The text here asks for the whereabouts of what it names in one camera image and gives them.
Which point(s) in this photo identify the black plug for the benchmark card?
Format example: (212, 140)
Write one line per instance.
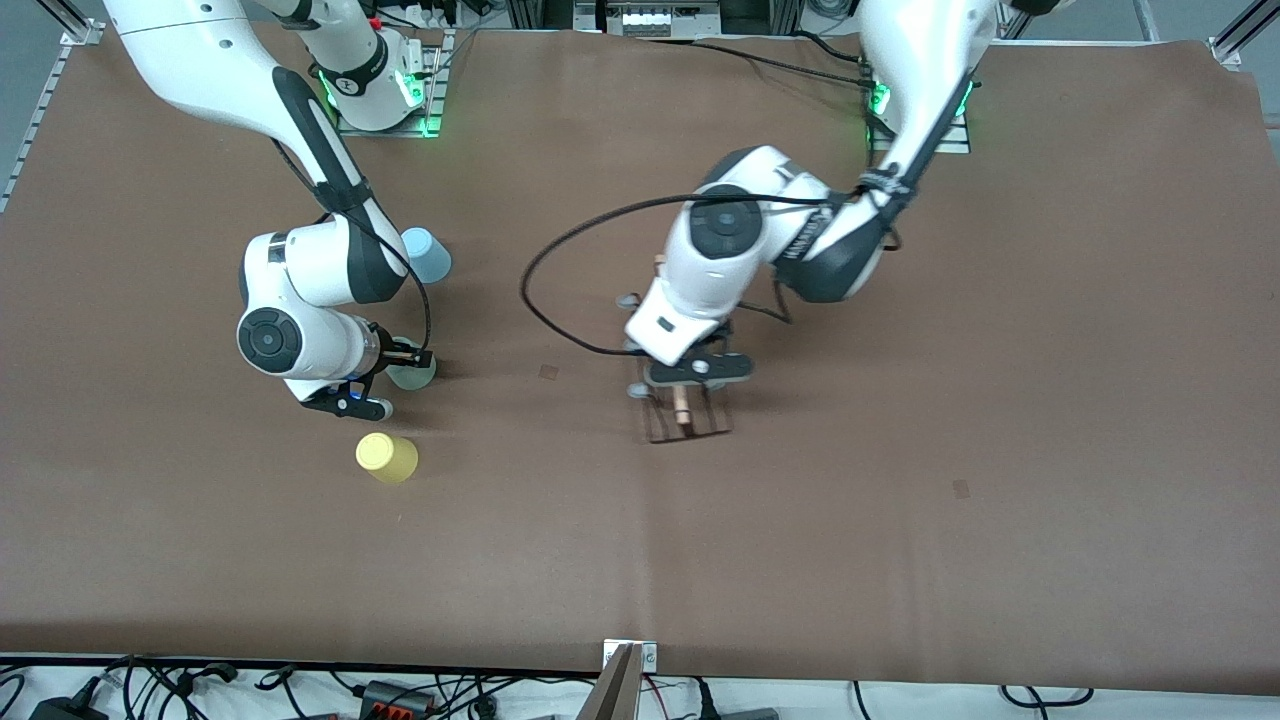
(704, 700)

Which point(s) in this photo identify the yellow plastic cup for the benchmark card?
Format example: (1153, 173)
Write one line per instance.
(388, 458)

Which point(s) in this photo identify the grey control box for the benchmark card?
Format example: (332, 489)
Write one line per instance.
(650, 18)

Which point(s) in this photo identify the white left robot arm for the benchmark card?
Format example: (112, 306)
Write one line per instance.
(925, 70)

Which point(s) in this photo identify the pale green plastic cup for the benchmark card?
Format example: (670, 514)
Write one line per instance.
(415, 379)

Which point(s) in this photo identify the black box orange connectors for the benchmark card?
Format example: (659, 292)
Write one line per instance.
(395, 698)

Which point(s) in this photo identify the white power strip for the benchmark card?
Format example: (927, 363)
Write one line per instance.
(425, 15)

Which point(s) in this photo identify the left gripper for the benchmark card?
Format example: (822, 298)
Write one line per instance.
(717, 336)

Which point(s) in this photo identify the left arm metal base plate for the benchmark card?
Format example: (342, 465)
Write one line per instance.
(955, 144)

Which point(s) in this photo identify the black power adapter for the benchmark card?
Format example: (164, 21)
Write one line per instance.
(65, 710)

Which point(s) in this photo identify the brown table mat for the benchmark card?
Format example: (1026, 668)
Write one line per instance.
(640, 550)

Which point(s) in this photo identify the small metal bracket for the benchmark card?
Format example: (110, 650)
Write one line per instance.
(648, 655)

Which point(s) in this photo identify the aluminium frame rail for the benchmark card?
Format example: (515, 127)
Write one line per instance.
(1240, 30)
(35, 110)

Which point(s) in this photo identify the light blue plastic cup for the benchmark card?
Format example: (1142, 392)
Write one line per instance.
(430, 260)

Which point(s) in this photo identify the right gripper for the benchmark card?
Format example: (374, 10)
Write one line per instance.
(393, 353)

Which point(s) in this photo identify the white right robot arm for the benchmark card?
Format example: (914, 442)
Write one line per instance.
(190, 60)

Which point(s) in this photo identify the grey camera stand pole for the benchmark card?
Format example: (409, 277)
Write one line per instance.
(612, 695)

